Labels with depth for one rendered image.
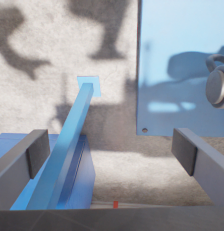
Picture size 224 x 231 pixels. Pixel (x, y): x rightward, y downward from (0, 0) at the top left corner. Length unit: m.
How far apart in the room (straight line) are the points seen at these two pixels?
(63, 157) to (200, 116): 0.75
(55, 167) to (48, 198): 0.10
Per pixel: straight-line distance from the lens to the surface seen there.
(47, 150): 0.17
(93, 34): 0.89
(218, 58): 0.66
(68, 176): 1.10
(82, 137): 1.27
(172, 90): 0.88
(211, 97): 0.47
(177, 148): 0.16
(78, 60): 0.96
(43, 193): 0.56
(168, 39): 0.78
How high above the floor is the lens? 0.85
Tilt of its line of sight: 50 degrees down
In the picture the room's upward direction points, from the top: 172 degrees counter-clockwise
